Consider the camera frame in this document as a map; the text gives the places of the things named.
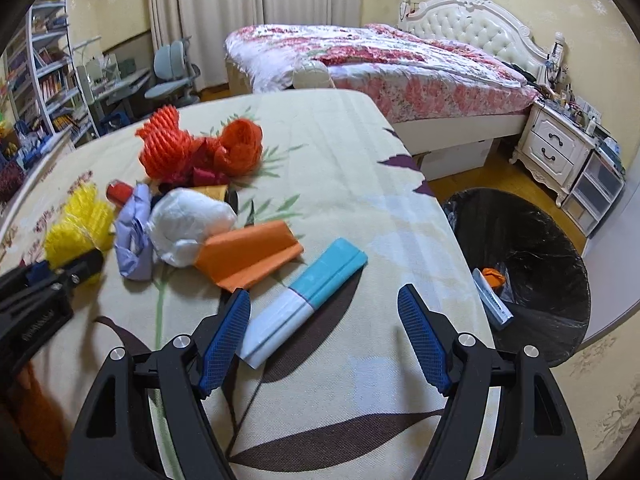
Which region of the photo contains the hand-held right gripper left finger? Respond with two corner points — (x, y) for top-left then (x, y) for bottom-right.
(61, 287), (252, 480)

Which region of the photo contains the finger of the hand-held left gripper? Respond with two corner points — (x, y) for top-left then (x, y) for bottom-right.
(47, 249), (106, 293)
(0, 260), (53, 295)

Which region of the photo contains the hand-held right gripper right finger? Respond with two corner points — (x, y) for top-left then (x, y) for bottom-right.
(397, 284), (588, 480)

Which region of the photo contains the yellow foam fruit net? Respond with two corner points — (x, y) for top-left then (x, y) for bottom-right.
(44, 183), (117, 273)

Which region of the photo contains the lavender paper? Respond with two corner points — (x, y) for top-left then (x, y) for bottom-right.
(114, 183), (163, 282)

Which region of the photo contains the orange paper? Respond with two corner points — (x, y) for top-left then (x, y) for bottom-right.
(194, 220), (305, 293)

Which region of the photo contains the blue and white packet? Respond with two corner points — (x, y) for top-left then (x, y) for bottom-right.
(235, 237), (368, 370)

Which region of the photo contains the white plastic bag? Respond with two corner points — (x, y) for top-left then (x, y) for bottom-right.
(146, 187), (237, 267)

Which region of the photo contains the black lined bin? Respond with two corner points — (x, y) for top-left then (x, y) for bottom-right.
(442, 187), (591, 368)

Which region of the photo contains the gold cylindrical tube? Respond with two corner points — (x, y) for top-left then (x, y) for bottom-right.
(192, 185), (240, 207)

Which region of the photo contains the person's left hand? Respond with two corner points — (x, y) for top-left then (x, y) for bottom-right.
(17, 360), (68, 456)

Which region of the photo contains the white and blue carton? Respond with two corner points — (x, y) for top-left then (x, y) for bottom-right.
(472, 268), (514, 331)

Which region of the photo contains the orange foam fruit net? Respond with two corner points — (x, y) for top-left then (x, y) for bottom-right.
(136, 105), (203, 181)

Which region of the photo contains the dark red ribbon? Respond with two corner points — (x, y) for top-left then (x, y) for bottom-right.
(187, 162), (231, 188)

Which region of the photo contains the white storage box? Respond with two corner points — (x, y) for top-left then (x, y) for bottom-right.
(415, 137), (493, 181)

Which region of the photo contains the grey study desk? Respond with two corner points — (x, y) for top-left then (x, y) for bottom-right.
(75, 57), (151, 133)

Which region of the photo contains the floral printed sheet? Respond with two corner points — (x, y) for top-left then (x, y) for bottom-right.
(0, 89), (501, 480)

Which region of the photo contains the white bookshelf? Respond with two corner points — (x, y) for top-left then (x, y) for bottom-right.
(0, 0), (96, 151)

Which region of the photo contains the blue-grey desk chair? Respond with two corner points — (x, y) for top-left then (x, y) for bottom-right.
(144, 35), (203, 108)

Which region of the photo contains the plastic drawer unit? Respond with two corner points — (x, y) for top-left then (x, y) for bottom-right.
(561, 147), (626, 236)

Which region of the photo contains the white carved nightstand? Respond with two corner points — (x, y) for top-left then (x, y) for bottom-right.
(509, 99), (598, 206)

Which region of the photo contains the clutter of small bottles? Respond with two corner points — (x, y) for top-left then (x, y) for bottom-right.
(537, 77), (608, 133)

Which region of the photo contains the pink floral quilt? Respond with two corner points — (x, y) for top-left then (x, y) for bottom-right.
(224, 23), (538, 123)

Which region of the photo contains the dark cloth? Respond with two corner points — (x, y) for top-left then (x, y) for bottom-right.
(500, 62), (538, 83)

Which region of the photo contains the cream curtain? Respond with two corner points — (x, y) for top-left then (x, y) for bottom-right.
(147, 0), (363, 93)

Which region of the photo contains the white tufted bed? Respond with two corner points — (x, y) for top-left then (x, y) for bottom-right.
(225, 0), (551, 183)

